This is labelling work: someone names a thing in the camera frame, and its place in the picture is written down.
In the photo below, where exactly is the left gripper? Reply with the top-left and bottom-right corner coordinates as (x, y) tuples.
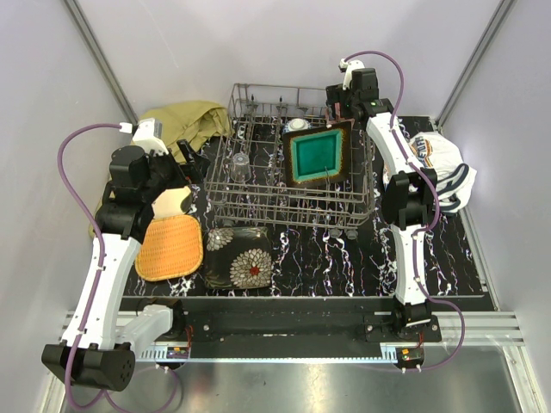
(141, 139), (211, 201)

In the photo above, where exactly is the clear drinking glass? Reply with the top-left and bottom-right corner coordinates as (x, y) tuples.
(230, 152), (251, 183)

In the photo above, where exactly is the red patterned bowl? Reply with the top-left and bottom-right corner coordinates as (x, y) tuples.
(283, 118), (311, 134)

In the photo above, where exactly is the teal square ceramic dish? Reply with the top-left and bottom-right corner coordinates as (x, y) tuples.
(282, 121), (352, 188)

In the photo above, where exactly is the pink skull pattern mug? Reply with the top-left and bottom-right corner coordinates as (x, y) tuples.
(325, 102), (343, 128)

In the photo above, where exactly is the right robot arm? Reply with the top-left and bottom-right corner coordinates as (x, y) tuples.
(326, 60), (436, 342)

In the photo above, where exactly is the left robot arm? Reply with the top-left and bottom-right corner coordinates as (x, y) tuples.
(41, 139), (210, 391)

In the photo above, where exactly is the olive green cloth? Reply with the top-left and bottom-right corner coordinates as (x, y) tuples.
(89, 101), (232, 242)

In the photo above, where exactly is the cream round floral plate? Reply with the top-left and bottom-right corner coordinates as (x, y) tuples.
(152, 186), (193, 219)

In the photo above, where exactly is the woven bamboo basket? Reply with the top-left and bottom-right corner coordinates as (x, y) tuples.
(134, 215), (203, 282)

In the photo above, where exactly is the black floral square plate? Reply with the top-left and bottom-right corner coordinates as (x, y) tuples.
(203, 226), (272, 290)

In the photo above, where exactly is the white printed t-shirt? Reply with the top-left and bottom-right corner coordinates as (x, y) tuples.
(375, 131), (477, 223)

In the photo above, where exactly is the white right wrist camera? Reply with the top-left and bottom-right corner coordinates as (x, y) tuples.
(338, 59), (365, 90)

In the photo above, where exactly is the grey wire dish rack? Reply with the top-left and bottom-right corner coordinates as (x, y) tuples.
(206, 83), (375, 239)

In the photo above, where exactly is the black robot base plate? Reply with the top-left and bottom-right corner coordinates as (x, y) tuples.
(156, 297), (442, 363)

